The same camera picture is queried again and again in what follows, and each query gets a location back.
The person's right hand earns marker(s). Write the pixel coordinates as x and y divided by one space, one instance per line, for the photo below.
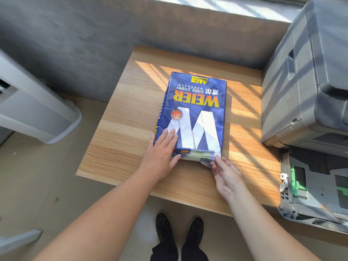
227 178

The person's left hand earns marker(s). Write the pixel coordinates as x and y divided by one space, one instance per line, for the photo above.
157 160

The person's left little finger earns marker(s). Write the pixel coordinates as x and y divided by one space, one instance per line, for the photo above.
151 141

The person's right thumb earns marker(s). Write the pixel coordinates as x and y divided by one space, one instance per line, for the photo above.
213 171

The person's left middle finger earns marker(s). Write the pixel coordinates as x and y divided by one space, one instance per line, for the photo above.
170 138

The person's left thumb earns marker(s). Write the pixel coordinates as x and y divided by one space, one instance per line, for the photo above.
176 160

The blue copy paper ream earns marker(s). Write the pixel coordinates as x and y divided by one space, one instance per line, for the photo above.
194 111

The person's right forearm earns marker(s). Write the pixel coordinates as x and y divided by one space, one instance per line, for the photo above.
263 228

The person's left forearm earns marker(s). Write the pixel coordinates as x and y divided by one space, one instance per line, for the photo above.
106 220

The black shoe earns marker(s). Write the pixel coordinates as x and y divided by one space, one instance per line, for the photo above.
195 231
164 226

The black trouser leg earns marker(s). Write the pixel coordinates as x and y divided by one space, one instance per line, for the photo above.
194 252
164 251

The grey printer paper tray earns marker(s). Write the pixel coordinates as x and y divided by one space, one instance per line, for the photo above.
315 187

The white standing appliance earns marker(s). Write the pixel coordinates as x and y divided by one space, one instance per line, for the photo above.
35 111

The grey office printer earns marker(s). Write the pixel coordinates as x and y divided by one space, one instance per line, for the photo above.
307 78

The grey flat base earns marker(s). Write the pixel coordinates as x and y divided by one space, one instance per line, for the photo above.
19 240

